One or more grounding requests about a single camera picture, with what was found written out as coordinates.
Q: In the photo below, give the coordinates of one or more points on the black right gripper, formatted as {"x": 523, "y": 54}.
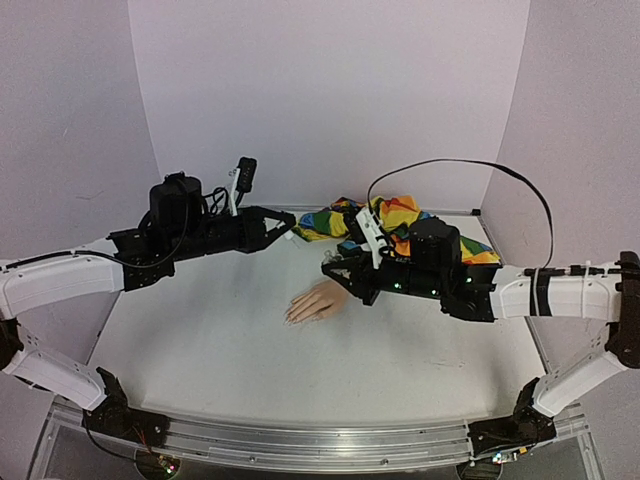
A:
{"x": 368, "y": 281}

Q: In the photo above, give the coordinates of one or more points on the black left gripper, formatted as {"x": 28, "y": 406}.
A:
{"x": 256, "y": 236}

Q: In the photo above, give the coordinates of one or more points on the clear nail polish bottle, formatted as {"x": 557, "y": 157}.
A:
{"x": 331, "y": 256}

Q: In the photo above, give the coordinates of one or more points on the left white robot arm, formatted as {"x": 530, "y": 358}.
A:
{"x": 51, "y": 278}

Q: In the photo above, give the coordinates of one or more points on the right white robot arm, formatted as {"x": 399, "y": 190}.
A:
{"x": 609, "y": 293}

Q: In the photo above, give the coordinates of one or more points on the mannequin hand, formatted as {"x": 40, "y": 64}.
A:
{"x": 321, "y": 301}

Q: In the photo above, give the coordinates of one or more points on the colourful rainbow jacket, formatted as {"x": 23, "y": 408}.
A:
{"x": 396, "y": 214}

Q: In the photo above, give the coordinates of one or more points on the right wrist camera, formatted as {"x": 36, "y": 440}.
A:
{"x": 366, "y": 232}

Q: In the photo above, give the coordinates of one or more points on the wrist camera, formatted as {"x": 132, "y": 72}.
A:
{"x": 366, "y": 232}
{"x": 243, "y": 177}

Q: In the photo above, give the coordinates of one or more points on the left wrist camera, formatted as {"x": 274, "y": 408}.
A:
{"x": 243, "y": 177}

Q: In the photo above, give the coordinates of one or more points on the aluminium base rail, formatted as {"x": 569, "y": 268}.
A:
{"x": 207, "y": 448}

